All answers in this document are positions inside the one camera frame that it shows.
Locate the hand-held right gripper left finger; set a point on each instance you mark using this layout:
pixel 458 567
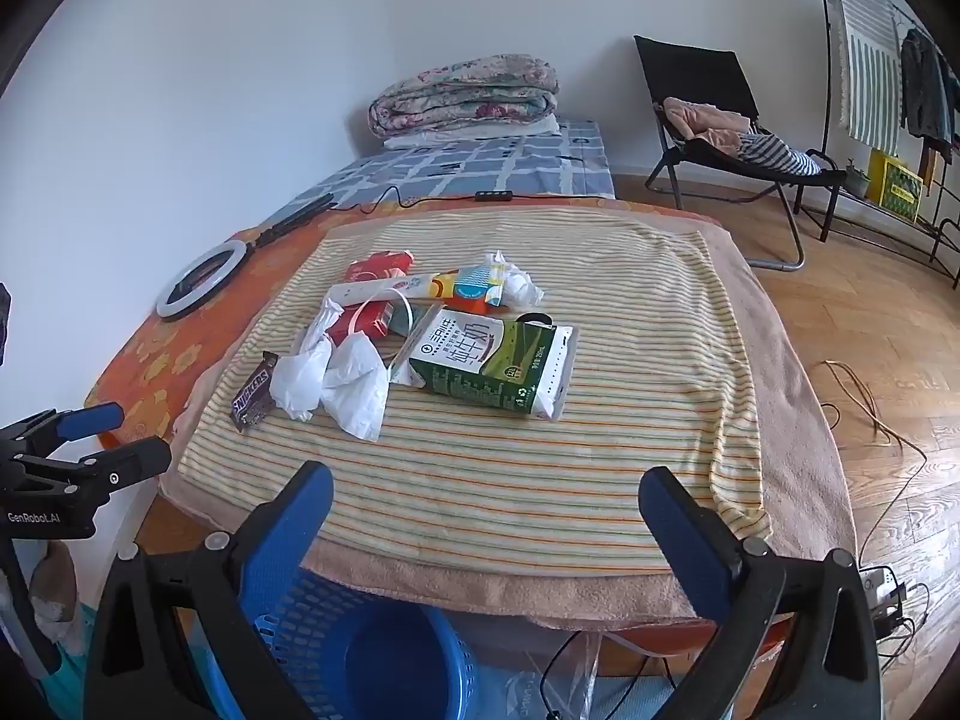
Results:
pixel 289 532

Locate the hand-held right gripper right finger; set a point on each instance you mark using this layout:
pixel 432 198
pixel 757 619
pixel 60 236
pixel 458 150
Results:
pixel 679 540

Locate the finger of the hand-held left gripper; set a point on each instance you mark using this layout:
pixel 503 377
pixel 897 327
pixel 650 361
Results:
pixel 90 420
pixel 120 465

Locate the brown chocolate bar wrapper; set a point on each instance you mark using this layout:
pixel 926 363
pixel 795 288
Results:
pixel 253 394

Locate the white plastic bag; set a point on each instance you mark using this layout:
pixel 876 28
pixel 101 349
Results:
pixel 300 379
pixel 517 285

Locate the blue plastic basket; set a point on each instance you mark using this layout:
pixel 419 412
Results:
pixel 390 660

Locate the white tissue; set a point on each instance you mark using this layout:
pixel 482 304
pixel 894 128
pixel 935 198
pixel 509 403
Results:
pixel 356 382

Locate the green milk carton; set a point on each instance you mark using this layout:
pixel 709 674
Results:
pixel 480 360

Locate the white plastic tube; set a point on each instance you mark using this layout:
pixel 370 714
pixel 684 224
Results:
pixel 375 289

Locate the red medicine box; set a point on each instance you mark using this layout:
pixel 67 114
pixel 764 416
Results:
pixel 379 268

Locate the colourful snack wrapper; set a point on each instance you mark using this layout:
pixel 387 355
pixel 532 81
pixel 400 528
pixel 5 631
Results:
pixel 469 285

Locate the orange floral bed sheet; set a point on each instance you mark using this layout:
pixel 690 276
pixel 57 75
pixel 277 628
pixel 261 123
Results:
pixel 150 360

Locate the striped yellow towel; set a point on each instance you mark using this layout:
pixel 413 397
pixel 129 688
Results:
pixel 525 480

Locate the clear plastic bag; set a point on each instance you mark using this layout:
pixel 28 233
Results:
pixel 577 679

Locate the white power strip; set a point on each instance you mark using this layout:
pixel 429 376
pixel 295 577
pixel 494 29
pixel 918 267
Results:
pixel 881 585

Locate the black tripod stand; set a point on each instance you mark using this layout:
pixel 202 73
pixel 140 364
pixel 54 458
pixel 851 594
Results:
pixel 300 214

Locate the striped grey cloth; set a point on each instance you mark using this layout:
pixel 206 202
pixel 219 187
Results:
pixel 780 154

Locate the blue plaid bed sheet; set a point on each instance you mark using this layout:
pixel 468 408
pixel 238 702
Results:
pixel 465 165

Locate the black clothes rack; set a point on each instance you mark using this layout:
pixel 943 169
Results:
pixel 946 231

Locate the pink cloth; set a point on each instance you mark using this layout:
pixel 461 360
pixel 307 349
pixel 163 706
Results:
pixel 712 120

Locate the black folding chair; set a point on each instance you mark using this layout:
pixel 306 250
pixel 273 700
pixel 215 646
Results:
pixel 690 75

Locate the folded floral quilt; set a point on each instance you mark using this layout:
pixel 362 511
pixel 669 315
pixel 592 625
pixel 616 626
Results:
pixel 465 90

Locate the hanging green striped towel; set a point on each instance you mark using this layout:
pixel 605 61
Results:
pixel 870 75

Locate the hanging dark jacket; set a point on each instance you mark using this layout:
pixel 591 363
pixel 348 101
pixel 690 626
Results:
pixel 922 90

